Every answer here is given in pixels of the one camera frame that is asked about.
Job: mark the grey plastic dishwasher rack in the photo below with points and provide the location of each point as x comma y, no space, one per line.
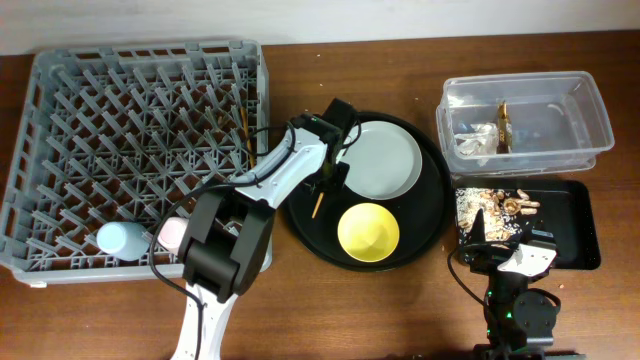
121,134

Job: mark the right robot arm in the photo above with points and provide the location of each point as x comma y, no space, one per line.
520,319

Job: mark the pink plastic cup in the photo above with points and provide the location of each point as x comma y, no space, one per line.
171,234

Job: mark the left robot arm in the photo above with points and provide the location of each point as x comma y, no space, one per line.
227,236

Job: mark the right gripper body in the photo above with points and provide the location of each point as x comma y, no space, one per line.
489,260

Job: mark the black rectangular bin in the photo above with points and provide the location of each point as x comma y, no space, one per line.
565,212

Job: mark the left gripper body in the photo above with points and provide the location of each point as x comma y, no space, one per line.
335,171

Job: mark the clear plastic bin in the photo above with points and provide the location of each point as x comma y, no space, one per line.
559,122

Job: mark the wooden chopstick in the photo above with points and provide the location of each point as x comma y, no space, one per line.
244,116
317,204

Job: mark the food scraps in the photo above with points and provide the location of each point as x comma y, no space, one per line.
500,208

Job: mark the light blue plastic cup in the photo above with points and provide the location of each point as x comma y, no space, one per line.
124,240

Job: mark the white round plate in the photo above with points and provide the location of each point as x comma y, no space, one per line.
384,163

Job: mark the gold snack wrapper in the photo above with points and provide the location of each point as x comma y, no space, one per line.
504,130

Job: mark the white tissue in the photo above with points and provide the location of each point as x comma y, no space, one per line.
482,140

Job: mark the yellow bowl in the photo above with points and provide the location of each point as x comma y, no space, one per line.
368,232

